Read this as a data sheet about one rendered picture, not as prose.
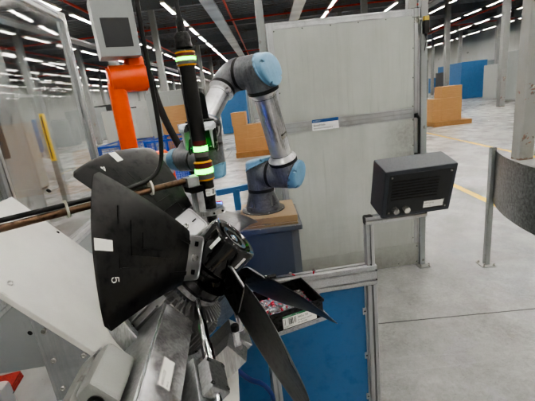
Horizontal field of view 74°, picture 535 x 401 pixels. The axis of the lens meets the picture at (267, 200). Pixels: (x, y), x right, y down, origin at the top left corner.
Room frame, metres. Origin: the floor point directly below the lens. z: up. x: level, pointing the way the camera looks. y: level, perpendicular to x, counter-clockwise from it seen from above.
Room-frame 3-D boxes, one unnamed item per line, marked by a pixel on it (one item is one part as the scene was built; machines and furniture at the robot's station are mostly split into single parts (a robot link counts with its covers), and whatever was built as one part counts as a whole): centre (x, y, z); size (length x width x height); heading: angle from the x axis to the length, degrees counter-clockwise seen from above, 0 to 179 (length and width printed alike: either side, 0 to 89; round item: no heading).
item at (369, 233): (1.23, -0.36, 0.96); 0.03 x 0.03 x 0.20; 4
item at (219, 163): (1.11, 0.17, 1.35); 0.11 x 0.08 x 0.11; 55
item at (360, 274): (1.20, 0.07, 0.82); 0.90 x 0.04 x 0.08; 94
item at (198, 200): (0.83, 0.15, 1.31); 0.09 x 0.07 x 0.10; 129
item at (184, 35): (0.83, 0.14, 1.47); 0.04 x 0.04 x 0.46
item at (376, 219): (1.24, -0.46, 1.04); 0.24 x 0.03 x 0.03; 94
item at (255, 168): (1.52, 0.01, 1.21); 0.13 x 0.12 x 0.14; 55
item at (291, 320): (1.04, -0.01, 0.85); 0.22 x 0.17 x 0.07; 109
